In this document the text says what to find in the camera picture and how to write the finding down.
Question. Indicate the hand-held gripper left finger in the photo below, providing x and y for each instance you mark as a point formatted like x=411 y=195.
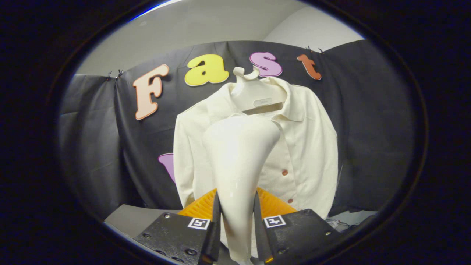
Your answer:
x=213 y=228

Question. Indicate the cream button-up shirt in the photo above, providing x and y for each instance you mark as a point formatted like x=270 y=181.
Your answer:
x=312 y=154

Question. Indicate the grey cabinet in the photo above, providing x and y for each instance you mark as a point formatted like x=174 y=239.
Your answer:
x=128 y=219

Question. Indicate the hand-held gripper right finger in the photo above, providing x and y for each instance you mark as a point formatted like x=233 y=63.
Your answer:
x=260 y=228

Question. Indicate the black backdrop cloth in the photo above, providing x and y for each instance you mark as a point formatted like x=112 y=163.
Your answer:
x=368 y=129

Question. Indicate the white garment steamer head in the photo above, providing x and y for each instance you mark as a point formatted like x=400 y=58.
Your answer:
x=239 y=165

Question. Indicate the white clothes hanger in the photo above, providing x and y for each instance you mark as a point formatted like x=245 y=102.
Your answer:
x=254 y=95

